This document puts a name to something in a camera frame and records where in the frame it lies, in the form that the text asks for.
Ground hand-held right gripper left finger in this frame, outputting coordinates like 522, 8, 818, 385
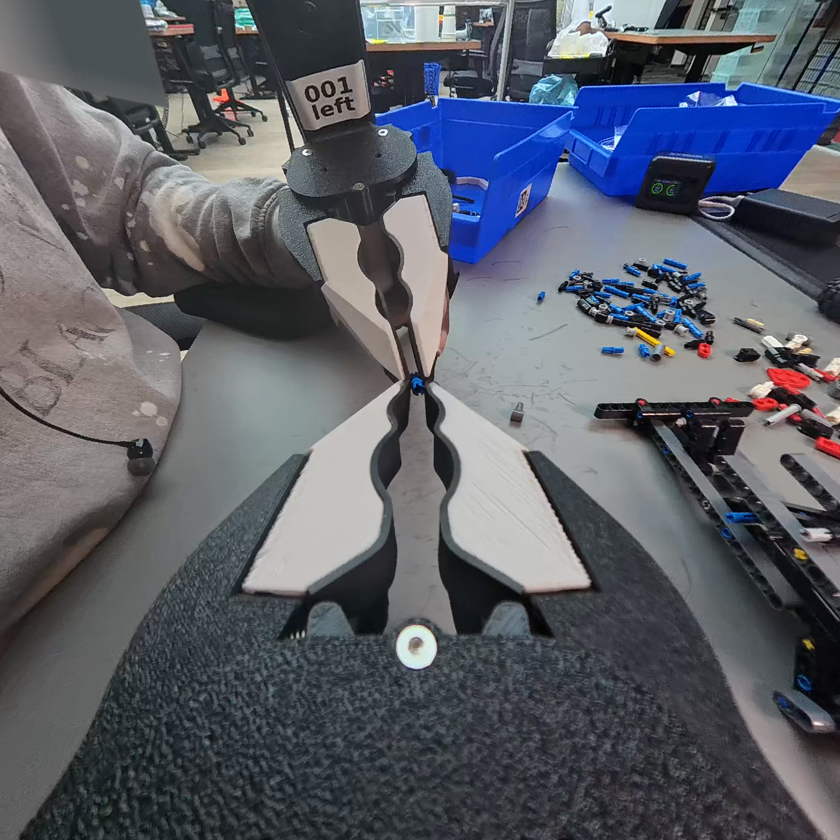
243, 382, 414, 598

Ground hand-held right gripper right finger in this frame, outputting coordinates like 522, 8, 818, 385
423, 382, 592, 594

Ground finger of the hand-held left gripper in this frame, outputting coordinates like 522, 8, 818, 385
305, 217, 410, 382
381, 195, 454, 375

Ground grey toy brick chassis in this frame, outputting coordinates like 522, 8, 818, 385
594, 398, 840, 733

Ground pile of blue black pins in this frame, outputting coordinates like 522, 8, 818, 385
536, 258, 718, 362

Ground pile of red white bricks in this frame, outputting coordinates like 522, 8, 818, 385
733, 315, 840, 460

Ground person's left forearm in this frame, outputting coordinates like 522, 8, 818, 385
0, 73, 316, 300

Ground grey desk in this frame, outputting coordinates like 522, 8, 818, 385
0, 158, 840, 840

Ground black desk strip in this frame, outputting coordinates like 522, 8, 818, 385
696, 210, 840, 296

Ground blue plastic bin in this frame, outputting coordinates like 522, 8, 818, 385
567, 82, 840, 198
374, 96, 574, 263

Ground black office chair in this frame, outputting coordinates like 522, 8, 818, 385
184, 40, 270, 145

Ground black power unit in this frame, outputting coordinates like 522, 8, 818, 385
638, 154, 718, 215

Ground wooden office table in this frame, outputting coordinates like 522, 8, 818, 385
604, 29, 778, 86

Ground black power adapter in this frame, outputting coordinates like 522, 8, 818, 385
731, 188, 840, 244

